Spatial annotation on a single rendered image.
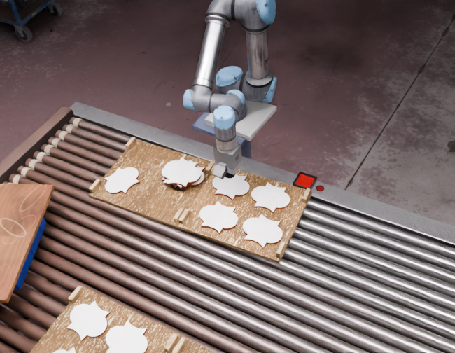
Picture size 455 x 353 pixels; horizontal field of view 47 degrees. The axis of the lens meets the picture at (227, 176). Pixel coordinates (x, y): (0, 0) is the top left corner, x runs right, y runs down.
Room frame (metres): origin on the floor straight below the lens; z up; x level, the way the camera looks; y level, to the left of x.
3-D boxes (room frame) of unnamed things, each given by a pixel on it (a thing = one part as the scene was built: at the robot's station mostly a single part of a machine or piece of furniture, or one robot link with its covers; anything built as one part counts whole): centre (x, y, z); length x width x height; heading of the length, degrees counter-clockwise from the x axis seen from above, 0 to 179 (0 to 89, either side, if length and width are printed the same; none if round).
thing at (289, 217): (1.28, -0.06, 0.93); 0.41 x 0.35 x 0.02; 60
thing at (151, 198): (1.48, 0.30, 0.93); 0.41 x 0.35 x 0.02; 60
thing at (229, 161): (1.38, 0.01, 1.11); 0.12 x 0.09 x 0.16; 143
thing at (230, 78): (1.89, -0.06, 1.06); 0.13 x 0.12 x 0.14; 69
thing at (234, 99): (1.50, -0.03, 1.27); 0.11 x 0.11 x 0.08; 69
